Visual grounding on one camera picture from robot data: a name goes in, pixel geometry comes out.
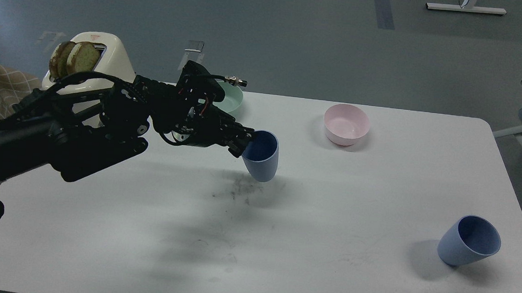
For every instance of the pink bowl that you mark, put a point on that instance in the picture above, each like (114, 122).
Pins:
(345, 125)

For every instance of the toast slice back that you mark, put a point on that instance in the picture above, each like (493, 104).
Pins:
(58, 60)

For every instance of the white stand base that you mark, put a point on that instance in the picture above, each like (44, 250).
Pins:
(466, 6)

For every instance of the green bowl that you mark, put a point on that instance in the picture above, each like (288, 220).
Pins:
(232, 99)

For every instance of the blue cup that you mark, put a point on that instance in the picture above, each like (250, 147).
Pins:
(261, 156)
(470, 239)

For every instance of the toast slice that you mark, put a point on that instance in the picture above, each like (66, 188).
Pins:
(83, 57)
(58, 60)

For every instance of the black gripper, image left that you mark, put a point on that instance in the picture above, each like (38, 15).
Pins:
(187, 108)

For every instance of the cream toaster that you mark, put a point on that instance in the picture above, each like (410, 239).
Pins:
(113, 61)

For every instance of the toast slice front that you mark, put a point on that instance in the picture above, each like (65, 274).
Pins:
(83, 57)

